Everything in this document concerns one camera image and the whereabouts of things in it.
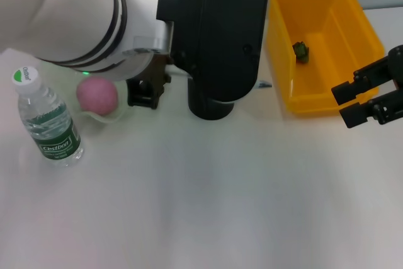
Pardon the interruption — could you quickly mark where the yellow plastic bin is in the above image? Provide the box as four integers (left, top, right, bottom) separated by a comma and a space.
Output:
267, 0, 385, 115

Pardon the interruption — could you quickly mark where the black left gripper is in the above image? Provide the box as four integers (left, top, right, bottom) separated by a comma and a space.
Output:
127, 54, 173, 110

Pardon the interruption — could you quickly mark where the grey and clear pen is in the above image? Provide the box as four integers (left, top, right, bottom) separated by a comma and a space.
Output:
166, 64, 272, 89

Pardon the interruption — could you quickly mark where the pink peach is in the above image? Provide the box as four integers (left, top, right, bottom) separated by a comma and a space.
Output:
76, 76, 120, 116

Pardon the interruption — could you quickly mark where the clear green-labelled water bottle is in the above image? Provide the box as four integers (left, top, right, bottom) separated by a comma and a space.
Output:
11, 66, 85, 168

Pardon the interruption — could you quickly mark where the green plastic scrap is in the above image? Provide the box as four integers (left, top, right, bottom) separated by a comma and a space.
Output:
292, 41, 311, 64

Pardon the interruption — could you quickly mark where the pale green glass fruit plate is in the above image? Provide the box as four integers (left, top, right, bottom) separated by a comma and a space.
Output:
40, 60, 133, 125

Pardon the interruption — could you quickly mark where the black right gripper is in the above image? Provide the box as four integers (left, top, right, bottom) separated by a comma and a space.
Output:
331, 44, 403, 129

